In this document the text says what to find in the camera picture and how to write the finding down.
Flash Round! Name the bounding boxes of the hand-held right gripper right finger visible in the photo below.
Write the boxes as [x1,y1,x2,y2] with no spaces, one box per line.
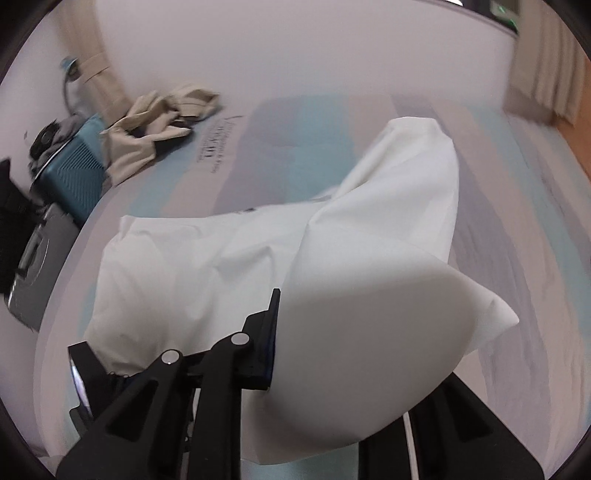
[359,373,542,480]

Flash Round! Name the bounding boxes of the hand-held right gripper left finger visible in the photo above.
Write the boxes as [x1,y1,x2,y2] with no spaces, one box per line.
[55,288,282,480]

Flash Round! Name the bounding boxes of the black and white jacket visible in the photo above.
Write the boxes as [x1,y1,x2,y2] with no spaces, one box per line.
[83,117,520,464]

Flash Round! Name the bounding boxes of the grey hard suitcase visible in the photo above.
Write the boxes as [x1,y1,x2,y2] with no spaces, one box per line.
[4,202,80,333]

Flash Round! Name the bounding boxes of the black cloth item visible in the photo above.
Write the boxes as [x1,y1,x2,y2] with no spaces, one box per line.
[0,158,44,298]

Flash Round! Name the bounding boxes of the teal ribbed suitcase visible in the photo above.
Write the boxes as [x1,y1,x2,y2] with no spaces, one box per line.
[33,114,110,224]

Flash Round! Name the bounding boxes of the striped bed sheet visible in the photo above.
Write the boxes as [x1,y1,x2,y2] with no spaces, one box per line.
[32,95,591,480]

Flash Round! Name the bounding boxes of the dark grey bag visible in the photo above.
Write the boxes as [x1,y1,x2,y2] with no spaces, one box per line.
[27,116,86,164]

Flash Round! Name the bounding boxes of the beige crumpled garment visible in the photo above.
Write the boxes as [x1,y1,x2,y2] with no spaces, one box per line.
[100,83,223,186]

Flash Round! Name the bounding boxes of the light blue small object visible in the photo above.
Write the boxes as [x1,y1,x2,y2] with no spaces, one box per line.
[59,56,81,114]

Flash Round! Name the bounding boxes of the beige curtain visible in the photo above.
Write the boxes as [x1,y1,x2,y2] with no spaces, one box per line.
[502,18,591,130]
[58,0,131,127]

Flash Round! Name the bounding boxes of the dark device with green light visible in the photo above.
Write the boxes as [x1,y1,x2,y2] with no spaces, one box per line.
[478,0,522,21]

